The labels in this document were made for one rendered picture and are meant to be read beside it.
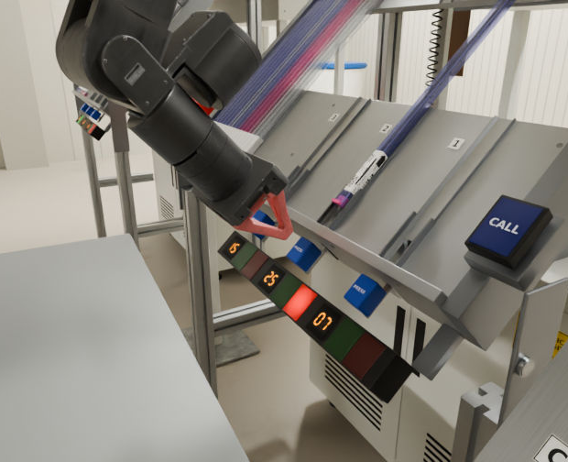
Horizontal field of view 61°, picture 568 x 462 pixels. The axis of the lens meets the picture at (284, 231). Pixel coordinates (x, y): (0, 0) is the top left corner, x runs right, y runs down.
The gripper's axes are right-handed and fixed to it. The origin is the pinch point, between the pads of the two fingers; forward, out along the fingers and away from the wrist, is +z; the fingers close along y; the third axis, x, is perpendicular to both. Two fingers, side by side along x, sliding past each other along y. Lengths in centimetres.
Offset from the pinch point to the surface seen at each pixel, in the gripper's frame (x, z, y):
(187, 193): 3, 11, 49
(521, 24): -86, 48, 45
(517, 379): -1.2, 6.6, -25.7
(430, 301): -2.1, 2.1, -18.7
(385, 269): -2.4, 1.8, -13.2
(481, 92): -195, 201, 202
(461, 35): -64, 31, 39
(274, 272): 4.1, 5.1, 3.1
